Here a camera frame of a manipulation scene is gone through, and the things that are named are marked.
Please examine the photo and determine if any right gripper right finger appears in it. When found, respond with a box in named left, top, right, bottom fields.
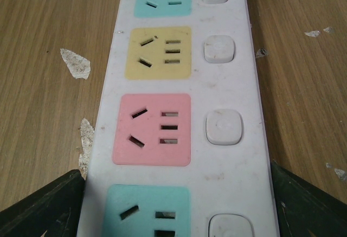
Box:
left=271, top=162, right=346, bottom=236

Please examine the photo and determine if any white power strip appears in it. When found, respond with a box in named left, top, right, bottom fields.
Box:
left=77, top=0, right=279, bottom=236

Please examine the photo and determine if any white tape scrap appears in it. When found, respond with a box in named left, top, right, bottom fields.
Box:
left=78, top=118, right=95, bottom=177
left=60, top=48, right=91, bottom=80

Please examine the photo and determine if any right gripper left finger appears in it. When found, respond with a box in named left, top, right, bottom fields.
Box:
left=1, top=169, right=85, bottom=236

